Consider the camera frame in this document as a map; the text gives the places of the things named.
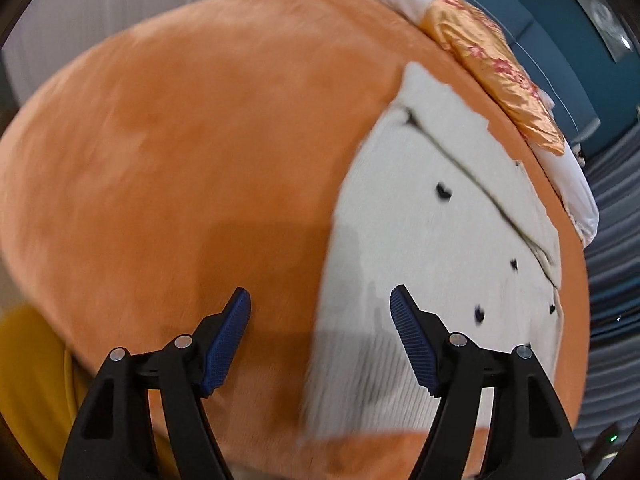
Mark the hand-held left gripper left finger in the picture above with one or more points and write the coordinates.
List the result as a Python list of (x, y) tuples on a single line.
[(224, 347)]

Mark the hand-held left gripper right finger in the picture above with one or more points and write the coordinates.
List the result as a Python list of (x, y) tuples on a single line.
[(414, 342)]

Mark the white fluffy garment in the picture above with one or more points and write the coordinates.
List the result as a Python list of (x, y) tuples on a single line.
[(425, 260)]

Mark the yellow cloth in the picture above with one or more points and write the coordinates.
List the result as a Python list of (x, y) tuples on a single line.
[(30, 370)]

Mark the grey curtain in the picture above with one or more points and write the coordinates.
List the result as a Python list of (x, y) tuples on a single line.
[(615, 260)]

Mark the orange plush blanket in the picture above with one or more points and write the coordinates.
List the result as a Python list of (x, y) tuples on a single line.
[(175, 135)]

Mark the orange satin pillow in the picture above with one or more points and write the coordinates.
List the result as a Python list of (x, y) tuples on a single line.
[(492, 62)]

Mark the blue headboard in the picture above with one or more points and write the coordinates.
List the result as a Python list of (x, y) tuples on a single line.
[(550, 35)]

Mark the white wardrobe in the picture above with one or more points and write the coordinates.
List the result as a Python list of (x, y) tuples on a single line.
[(75, 35)]

